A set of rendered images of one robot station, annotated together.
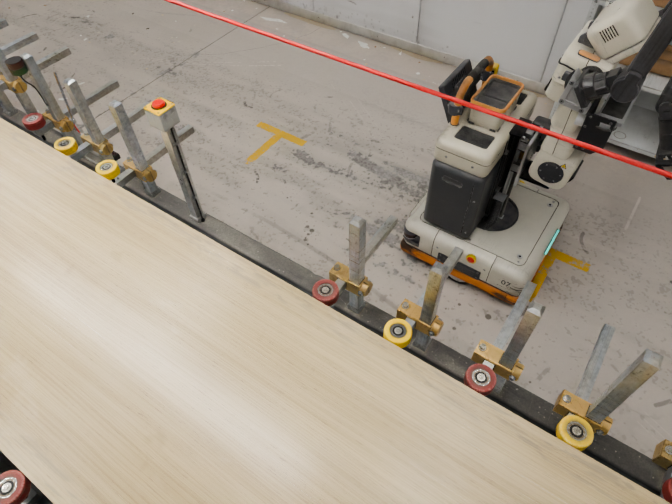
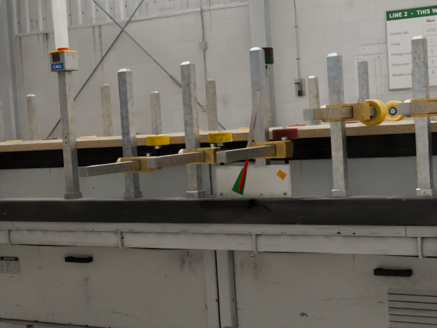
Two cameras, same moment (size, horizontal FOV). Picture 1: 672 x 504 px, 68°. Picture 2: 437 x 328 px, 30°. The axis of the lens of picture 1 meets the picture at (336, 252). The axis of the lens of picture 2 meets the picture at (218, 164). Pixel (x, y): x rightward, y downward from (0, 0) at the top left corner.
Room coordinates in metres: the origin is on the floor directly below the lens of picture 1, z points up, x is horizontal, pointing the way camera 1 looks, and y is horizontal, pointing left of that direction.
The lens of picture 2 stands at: (4.27, 0.74, 0.94)
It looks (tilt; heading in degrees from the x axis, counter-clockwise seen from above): 3 degrees down; 174
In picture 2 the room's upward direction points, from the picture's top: 3 degrees counter-clockwise
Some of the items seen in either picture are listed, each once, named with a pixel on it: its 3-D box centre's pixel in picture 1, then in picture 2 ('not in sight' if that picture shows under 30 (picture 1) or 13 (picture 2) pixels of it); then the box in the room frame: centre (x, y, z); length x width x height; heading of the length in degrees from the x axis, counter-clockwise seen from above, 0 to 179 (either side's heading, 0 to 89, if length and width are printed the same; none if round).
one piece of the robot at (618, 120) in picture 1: (604, 110); not in sight; (1.54, -1.02, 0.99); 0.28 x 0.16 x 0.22; 144
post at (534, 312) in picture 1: (511, 354); not in sight; (0.61, -0.47, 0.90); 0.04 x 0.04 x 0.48; 54
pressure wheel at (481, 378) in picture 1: (477, 385); not in sight; (0.54, -0.37, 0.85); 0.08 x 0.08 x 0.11
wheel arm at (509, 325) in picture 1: (503, 336); not in sight; (0.70, -0.48, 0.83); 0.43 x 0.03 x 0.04; 144
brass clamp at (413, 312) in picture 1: (419, 318); not in sight; (0.77, -0.25, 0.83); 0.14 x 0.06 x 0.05; 54
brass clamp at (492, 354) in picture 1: (497, 361); not in sight; (0.62, -0.45, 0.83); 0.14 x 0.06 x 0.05; 54
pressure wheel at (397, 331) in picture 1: (396, 339); not in sight; (0.69, -0.17, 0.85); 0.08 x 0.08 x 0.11
